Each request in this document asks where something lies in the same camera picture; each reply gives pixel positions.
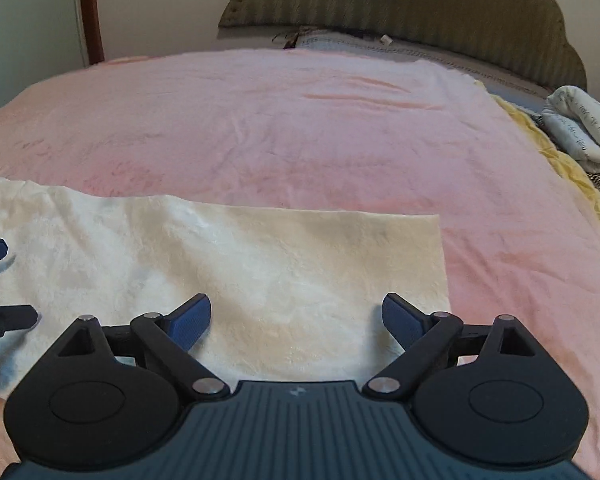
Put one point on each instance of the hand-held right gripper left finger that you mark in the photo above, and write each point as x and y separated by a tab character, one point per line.
190	321

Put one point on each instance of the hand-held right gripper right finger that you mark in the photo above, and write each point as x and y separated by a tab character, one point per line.
400	321

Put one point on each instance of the cream towel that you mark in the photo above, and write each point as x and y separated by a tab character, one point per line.
255	260

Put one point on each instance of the pink blanket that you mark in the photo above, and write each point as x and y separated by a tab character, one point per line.
280	135

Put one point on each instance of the white wardrobe door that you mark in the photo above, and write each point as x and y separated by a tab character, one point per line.
30	35

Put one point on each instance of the yellow cloth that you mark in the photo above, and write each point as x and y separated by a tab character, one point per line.
575	170

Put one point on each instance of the grey blue pillow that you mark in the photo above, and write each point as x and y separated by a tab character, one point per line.
430	55

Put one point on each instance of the white printed pillow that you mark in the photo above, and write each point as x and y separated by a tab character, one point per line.
585	125

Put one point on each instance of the green striped headboard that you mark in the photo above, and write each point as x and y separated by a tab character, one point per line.
405	0

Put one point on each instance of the brown wooden door frame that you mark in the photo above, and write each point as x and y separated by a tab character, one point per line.
91	10

